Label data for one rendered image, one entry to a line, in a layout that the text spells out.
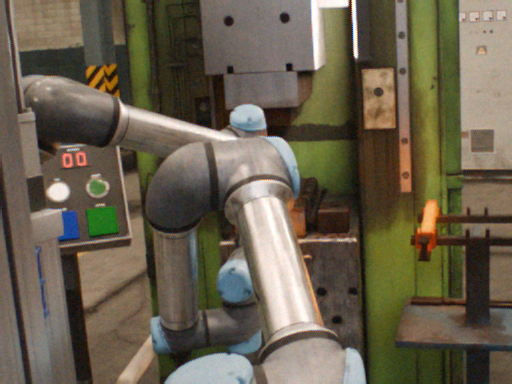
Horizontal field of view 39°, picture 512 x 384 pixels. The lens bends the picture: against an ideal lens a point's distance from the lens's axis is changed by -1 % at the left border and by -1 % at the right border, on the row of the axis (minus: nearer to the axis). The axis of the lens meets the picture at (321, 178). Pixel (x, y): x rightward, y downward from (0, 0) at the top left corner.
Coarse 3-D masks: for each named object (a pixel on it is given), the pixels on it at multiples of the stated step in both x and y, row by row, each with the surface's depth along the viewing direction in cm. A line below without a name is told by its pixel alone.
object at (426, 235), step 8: (432, 208) 193; (424, 216) 185; (432, 216) 185; (424, 224) 177; (432, 224) 177; (424, 232) 166; (432, 232) 172; (416, 240) 167; (424, 240) 160; (432, 240) 167; (416, 248) 168; (424, 248) 159; (432, 248) 167; (424, 256) 159
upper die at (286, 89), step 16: (224, 80) 197; (240, 80) 196; (256, 80) 196; (272, 80) 196; (288, 80) 196; (304, 80) 214; (240, 96) 197; (256, 96) 197; (272, 96) 197; (288, 96) 196; (304, 96) 212
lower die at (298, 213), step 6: (300, 180) 238; (306, 180) 240; (300, 186) 230; (312, 186) 229; (300, 192) 221; (294, 204) 206; (300, 204) 206; (306, 204) 208; (294, 210) 202; (300, 210) 202; (306, 210) 207; (294, 216) 203; (300, 216) 203; (306, 216) 207; (294, 222) 203; (300, 222) 203; (306, 222) 206; (300, 228) 203; (306, 228) 206
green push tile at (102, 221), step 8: (96, 208) 191; (104, 208) 191; (112, 208) 192; (88, 216) 189; (96, 216) 190; (104, 216) 191; (112, 216) 191; (88, 224) 189; (96, 224) 189; (104, 224) 190; (112, 224) 190; (96, 232) 188; (104, 232) 189; (112, 232) 190
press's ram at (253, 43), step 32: (224, 0) 193; (256, 0) 192; (288, 0) 191; (320, 0) 209; (224, 32) 194; (256, 32) 194; (288, 32) 193; (320, 32) 215; (224, 64) 196; (256, 64) 195; (288, 64) 201; (320, 64) 211
